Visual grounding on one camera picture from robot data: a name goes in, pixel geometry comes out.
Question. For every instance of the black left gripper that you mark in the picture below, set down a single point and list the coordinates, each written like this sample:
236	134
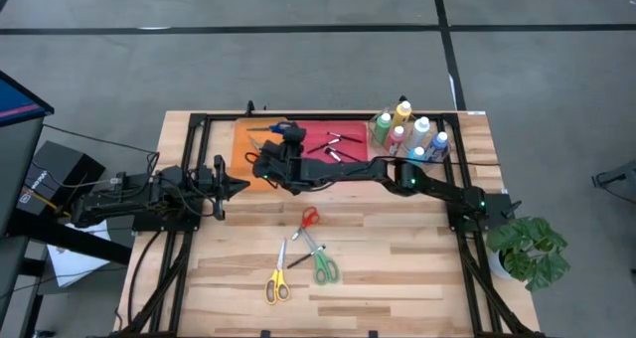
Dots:
218	189

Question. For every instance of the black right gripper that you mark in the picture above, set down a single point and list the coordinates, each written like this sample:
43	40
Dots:
285	151

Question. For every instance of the green paint bottle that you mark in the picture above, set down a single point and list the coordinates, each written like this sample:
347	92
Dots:
381	131

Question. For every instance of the red paint bottle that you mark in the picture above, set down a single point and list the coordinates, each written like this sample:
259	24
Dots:
394	144

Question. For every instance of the yellow paint bottle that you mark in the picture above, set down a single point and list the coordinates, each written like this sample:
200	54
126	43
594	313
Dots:
400	119

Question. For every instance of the white paint bottle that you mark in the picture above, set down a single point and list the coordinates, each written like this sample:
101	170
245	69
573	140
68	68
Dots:
416	136

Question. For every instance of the teal paint bottle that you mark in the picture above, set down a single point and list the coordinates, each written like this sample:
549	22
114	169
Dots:
418	154

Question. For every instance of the blue-violet paint bottle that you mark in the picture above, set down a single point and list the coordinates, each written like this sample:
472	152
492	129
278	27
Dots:
434	149

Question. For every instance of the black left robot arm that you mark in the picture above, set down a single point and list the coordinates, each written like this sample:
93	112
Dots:
129	199

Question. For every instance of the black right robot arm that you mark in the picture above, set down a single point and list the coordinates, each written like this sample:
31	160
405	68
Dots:
338	171

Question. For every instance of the orange plastic tray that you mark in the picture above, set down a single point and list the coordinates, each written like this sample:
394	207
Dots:
238	164

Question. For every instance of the pink plastic tray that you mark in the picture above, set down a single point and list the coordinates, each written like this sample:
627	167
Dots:
318	129

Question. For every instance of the small black clamp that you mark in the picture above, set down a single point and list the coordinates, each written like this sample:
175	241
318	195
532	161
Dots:
250	109

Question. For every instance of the clear plastic bottle organizer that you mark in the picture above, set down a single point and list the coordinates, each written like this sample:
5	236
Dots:
392	160

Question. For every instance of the black metal stand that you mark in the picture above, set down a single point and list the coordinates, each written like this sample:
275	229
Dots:
74	238

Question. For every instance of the black equipment box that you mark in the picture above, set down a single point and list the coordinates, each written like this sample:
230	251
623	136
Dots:
59	169

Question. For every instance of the white paper sheets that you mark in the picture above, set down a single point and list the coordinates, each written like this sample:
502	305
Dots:
74	263

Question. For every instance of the dark monitor with blue screen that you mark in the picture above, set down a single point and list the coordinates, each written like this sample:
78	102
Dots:
20	154

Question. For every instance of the green potted plant white pot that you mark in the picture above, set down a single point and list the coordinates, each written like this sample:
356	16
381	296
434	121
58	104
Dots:
526	248

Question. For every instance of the black metal rig frame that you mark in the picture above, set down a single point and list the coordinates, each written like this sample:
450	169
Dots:
195	119

